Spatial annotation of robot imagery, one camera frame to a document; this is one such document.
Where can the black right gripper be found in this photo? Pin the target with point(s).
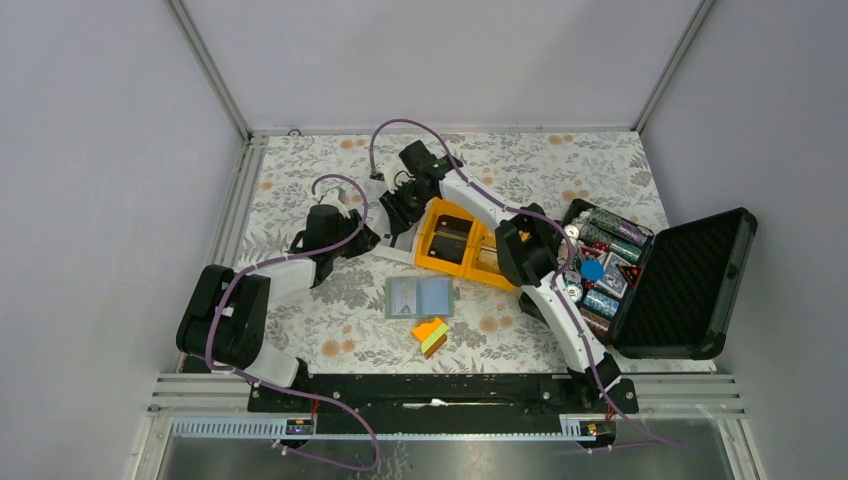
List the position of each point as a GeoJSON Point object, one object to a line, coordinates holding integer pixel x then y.
{"type": "Point", "coordinates": [400, 216]}

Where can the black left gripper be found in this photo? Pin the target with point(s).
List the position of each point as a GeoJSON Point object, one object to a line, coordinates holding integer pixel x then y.
{"type": "Point", "coordinates": [365, 241]}

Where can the black credit card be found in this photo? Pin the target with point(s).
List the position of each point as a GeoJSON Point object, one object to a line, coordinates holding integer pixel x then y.
{"type": "Point", "coordinates": [450, 239]}

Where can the green card holder wallet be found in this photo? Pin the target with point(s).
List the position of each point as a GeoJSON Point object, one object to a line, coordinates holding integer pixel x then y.
{"type": "Point", "coordinates": [436, 297]}

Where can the yellow plastic divided bin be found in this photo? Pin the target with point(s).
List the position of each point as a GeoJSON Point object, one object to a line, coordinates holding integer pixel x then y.
{"type": "Point", "coordinates": [480, 262]}

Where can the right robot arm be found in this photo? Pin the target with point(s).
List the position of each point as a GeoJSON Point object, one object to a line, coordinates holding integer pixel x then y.
{"type": "Point", "coordinates": [526, 242]}

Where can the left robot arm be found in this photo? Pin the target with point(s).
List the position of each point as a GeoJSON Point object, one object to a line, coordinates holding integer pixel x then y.
{"type": "Point", "coordinates": [225, 318]}

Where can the blue playing card deck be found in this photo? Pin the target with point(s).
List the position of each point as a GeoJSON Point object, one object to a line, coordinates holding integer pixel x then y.
{"type": "Point", "coordinates": [613, 281]}

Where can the white plastic bin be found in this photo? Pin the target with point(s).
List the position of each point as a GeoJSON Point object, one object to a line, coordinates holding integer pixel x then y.
{"type": "Point", "coordinates": [400, 248]}

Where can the orange green sticky notes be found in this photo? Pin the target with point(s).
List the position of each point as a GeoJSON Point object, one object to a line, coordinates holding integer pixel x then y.
{"type": "Point", "coordinates": [431, 335]}

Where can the black poker chip case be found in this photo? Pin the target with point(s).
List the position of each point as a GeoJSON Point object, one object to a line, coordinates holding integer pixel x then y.
{"type": "Point", "coordinates": [683, 282]}

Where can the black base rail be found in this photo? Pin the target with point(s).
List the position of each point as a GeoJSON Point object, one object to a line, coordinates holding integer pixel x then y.
{"type": "Point", "coordinates": [442, 404]}

